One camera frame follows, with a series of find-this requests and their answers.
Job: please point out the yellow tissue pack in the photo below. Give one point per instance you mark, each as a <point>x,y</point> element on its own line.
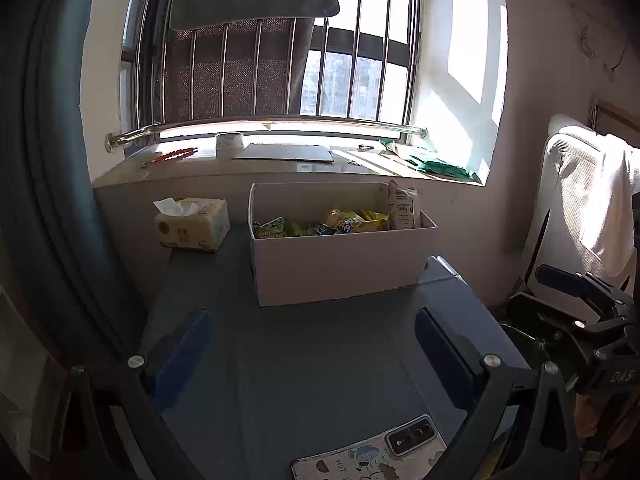
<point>192,227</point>

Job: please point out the white mesh chair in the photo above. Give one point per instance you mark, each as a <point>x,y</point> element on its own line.
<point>565,185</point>

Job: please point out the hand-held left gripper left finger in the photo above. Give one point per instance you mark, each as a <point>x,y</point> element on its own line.
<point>182,360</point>

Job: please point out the white cardboard box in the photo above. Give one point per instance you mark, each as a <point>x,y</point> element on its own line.
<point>340,270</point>

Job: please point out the green plastic bag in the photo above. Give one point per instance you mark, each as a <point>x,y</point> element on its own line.
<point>440,167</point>

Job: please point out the steel window grille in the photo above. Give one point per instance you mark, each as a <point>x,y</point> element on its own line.
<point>280,122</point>

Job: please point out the brown mesh cloth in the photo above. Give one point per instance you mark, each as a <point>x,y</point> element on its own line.
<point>225,75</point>

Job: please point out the white towel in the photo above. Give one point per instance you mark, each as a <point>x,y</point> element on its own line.
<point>610,210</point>

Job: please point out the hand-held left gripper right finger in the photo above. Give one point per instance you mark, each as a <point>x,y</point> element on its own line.
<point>445,355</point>

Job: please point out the green snack packet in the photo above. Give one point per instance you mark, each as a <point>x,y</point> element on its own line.
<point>272,228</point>

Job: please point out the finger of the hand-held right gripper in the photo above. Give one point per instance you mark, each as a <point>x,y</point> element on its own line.
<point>562,280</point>
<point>545,317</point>

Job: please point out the white snack packet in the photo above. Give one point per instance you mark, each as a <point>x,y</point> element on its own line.
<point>402,205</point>

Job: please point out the white tape roll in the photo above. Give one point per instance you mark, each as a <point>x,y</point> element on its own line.
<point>229,142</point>

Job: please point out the yellow chip packet blue logo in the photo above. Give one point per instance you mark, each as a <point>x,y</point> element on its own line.
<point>372,220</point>

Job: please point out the grey flat board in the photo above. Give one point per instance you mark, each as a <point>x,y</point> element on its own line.
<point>282,153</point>

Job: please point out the wooden frame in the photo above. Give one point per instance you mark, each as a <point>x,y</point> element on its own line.
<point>615,112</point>

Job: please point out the phone with cartoon case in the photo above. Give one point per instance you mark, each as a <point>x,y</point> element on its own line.
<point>350,460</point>

